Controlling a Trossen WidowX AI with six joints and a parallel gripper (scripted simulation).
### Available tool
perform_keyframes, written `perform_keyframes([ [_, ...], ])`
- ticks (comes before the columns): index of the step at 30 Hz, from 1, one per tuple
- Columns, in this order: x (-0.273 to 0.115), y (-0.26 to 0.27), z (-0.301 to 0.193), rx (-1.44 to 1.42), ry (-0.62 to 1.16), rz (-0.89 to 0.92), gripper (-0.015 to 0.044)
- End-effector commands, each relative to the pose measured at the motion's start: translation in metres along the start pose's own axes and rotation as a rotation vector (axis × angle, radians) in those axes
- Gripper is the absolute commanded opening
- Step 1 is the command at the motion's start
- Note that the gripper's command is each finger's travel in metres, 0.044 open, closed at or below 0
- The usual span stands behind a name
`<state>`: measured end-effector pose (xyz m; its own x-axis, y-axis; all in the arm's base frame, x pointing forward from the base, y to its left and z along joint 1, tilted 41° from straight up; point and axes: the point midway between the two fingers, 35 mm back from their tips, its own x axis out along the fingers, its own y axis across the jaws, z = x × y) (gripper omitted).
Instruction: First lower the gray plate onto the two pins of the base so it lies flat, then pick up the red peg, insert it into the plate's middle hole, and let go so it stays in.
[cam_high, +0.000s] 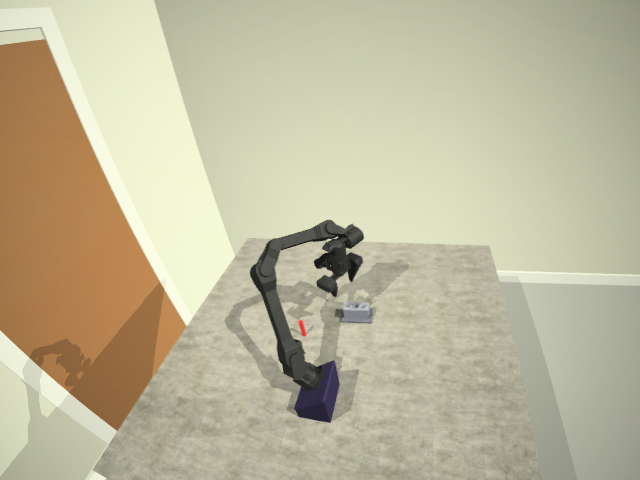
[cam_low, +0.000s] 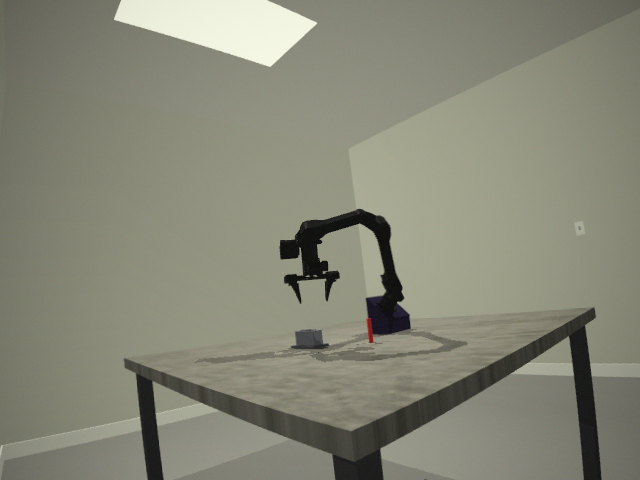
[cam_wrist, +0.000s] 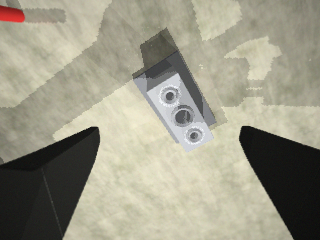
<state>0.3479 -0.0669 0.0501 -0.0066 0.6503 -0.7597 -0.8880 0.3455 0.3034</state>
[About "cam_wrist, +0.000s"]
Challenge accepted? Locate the grey base plate with two pins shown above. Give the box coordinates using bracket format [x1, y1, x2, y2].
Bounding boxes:
[133, 51, 216, 144]

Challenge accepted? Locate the grey plate with holes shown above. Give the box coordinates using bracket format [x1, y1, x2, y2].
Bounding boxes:
[146, 66, 214, 153]

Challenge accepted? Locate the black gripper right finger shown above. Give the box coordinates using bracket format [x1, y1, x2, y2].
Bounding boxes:
[239, 126, 320, 240]

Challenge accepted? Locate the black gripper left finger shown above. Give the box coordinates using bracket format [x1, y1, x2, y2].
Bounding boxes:
[0, 127, 100, 240]

